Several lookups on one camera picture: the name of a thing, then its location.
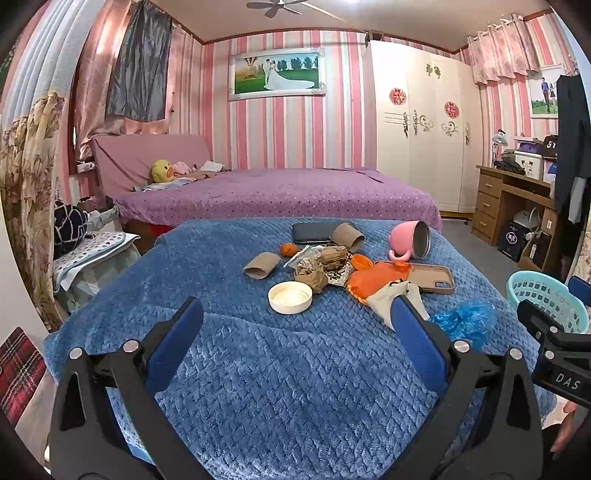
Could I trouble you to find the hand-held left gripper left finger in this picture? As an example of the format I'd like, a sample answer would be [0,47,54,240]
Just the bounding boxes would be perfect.
[48,296,218,480]

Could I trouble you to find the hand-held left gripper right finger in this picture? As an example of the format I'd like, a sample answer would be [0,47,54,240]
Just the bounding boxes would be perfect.
[390,294,543,480]

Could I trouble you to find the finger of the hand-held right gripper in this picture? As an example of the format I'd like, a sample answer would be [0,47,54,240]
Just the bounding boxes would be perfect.
[517,299,566,344]
[567,276,591,308]

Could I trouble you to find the light blue plastic basket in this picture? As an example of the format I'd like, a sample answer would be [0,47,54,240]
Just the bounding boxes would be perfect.
[506,270,590,334]

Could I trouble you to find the white cloth piece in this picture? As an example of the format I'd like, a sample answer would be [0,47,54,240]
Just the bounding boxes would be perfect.
[367,281,432,332]

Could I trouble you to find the blue plastic bag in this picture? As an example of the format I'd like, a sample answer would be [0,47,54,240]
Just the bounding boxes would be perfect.
[429,300,498,354]

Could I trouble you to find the orange plastic bag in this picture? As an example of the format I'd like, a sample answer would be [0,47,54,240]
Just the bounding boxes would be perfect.
[346,261,411,305]

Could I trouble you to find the silver printed snack wrapper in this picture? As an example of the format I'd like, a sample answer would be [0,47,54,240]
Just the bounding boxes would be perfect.
[283,244,357,288]

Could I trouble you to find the cardboard tube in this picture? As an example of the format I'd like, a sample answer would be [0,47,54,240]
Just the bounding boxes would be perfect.
[243,252,282,280]
[331,222,365,253]

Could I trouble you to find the brown paper bag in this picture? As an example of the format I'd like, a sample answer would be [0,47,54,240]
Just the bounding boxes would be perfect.
[294,246,349,293]

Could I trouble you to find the white round lid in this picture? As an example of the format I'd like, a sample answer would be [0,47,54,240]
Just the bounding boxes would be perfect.
[268,281,313,315]

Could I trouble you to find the person's right hand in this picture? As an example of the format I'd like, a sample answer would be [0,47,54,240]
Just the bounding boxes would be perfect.
[551,401,583,455]

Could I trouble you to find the brown cardboard box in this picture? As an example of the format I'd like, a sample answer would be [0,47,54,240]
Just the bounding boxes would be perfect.
[519,231,552,271]

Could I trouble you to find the tan phone case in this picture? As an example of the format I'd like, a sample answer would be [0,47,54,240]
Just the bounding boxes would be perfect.
[397,262,456,295]

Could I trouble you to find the black printed box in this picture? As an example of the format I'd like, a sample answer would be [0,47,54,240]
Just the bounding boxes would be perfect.
[496,220,529,263]

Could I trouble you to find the white small fan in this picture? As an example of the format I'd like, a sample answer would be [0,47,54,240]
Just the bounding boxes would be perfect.
[513,209,541,232]

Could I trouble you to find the pink cup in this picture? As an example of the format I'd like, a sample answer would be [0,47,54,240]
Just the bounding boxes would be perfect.
[388,220,431,272]

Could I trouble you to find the white dotted pad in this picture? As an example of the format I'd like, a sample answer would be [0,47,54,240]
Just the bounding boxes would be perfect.
[52,231,141,291]

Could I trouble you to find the blue knitted blanket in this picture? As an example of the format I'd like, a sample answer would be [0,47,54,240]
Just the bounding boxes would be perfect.
[42,217,559,480]

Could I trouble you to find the wooden desk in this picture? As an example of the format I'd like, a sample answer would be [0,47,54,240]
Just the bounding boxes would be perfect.
[472,165,573,273]

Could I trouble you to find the white storage box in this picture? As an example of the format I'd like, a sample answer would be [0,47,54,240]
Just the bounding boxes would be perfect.
[514,150,546,180]

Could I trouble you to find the pile of clothes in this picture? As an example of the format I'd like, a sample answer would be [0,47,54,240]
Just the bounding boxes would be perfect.
[78,196,121,228]

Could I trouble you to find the black phone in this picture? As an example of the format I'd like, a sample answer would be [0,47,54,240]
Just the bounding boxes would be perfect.
[292,222,345,245]

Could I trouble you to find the dark hanging clothes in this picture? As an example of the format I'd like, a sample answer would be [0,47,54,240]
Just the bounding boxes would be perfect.
[554,74,591,223]

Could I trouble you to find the black patterned bag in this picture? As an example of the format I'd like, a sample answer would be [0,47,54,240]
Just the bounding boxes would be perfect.
[54,199,88,259]

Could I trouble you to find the red plaid cloth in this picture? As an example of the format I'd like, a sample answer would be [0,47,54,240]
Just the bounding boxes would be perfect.
[0,327,47,425]

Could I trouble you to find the desk lamp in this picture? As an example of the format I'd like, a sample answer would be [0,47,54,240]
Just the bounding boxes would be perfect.
[490,130,509,167]

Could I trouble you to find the purple dotted bed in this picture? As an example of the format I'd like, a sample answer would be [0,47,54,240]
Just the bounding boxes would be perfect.
[113,167,444,232]

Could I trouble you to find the pink headboard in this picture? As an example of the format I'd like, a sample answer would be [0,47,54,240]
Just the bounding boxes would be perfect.
[89,134,218,197]

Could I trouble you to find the white wardrobe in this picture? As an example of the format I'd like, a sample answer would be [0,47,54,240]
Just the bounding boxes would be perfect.
[362,41,483,214]

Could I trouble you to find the small framed photo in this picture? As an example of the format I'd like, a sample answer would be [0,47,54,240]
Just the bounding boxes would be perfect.
[526,74,561,120]

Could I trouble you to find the floral striped curtain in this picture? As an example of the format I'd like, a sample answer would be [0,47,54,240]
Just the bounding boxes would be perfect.
[0,0,116,330]

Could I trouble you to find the pink valance curtain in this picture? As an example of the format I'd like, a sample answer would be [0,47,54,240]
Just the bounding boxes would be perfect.
[466,13,541,86]

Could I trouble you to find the pink shiny curtain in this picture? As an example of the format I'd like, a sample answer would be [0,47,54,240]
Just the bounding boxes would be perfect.
[74,0,185,160]

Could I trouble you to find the grey window cloth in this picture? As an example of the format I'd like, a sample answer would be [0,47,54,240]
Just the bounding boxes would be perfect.
[105,4,172,123]

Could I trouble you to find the framed wedding picture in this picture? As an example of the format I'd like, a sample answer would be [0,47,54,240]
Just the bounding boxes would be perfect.
[228,47,326,101]

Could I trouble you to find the ceiling fan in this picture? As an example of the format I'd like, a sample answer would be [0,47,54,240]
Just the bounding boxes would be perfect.
[246,0,347,23]

